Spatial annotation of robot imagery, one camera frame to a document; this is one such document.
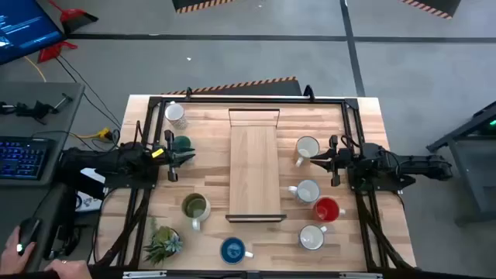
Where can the red white patterned mug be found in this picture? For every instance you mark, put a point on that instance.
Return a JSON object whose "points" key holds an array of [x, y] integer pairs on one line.
{"points": [[308, 191]]}

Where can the black computer mouse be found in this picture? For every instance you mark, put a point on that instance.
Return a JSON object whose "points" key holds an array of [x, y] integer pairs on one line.
{"points": [[31, 228]]}

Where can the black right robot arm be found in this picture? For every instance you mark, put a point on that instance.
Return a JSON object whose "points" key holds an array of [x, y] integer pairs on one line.
{"points": [[407, 164]]}

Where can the grey side desk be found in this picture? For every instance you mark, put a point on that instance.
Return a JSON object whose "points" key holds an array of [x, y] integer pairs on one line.
{"points": [[38, 128]]}

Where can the grey white patterned mug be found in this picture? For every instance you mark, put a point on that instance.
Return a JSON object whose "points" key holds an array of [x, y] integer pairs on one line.
{"points": [[174, 113]]}

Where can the silver metal bracket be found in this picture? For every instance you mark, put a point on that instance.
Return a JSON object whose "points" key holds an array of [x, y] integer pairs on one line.
{"points": [[143, 274], [360, 275]]}

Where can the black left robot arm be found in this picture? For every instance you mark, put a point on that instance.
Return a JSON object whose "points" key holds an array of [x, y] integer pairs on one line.
{"points": [[100, 160]]}

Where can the black aluminium table frame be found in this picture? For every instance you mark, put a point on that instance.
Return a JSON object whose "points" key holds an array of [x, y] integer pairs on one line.
{"points": [[217, 100]]}

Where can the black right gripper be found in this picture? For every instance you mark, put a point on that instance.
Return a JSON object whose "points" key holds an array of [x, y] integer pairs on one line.
{"points": [[341, 160]]}

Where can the computer monitor with blue screen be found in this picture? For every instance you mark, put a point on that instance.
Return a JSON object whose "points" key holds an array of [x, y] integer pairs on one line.
{"points": [[23, 27]]}

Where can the beige ceramic mug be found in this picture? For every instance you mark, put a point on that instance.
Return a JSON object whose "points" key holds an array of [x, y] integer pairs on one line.
{"points": [[308, 147]]}

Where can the dark metal cart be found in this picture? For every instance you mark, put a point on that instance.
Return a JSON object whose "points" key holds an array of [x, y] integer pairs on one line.
{"points": [[480, 170]]}

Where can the black table clamp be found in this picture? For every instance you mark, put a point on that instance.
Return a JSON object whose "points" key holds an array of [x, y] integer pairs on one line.
{"points": [[308, 93], [188, 93]]}

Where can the succulent plant in pot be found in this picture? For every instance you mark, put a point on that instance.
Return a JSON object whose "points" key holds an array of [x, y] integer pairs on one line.
{"points": [[162, 242]]}

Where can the blue white patterned mug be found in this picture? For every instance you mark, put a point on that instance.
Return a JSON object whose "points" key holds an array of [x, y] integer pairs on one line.
{"points": [[312, 237]]}

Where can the wooden shelf with black frame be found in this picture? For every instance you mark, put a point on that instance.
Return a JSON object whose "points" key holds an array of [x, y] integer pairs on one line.
{"points": [[253, 170]]}

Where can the blue and white mug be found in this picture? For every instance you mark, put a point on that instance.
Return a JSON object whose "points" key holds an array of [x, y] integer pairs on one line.
{"points": [[232, 251]]}

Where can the yellow power plug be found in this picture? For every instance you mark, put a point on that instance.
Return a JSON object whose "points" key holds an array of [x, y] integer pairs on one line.
{"points": [[104, 133]]}

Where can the red and black dustpan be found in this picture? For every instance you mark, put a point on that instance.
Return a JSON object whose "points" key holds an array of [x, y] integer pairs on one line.
{"points": [[79, 22]]}

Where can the red stand foot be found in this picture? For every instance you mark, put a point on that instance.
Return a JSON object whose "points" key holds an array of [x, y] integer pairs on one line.
{"points": [[52, 52]]}

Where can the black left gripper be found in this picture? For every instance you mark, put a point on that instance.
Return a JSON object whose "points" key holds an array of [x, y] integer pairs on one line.
{"points": [[168, 157]]}

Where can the black backlit keyboard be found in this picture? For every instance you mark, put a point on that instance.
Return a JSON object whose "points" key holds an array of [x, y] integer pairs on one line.
{"points": [[21, 159]]}

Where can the white printed box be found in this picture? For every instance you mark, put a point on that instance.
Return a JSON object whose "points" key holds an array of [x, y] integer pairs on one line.
{"points": [[93, 176]]}

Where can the dark green faceted mug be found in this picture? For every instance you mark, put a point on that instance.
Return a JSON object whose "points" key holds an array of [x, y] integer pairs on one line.
{"points": [[180, 141]]}

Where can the person's hand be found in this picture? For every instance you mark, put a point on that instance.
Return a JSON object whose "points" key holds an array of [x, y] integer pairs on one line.
{"points": [[11, 259], [69, 270]]}

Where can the olive green mug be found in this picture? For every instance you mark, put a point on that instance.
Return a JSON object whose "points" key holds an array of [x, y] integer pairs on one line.
{"points": [[195, 207]]}

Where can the hazard-striped black mat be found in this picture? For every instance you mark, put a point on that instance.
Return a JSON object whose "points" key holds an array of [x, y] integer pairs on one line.
{"points": [[252, 90], [193, 4], [441, 5]]}

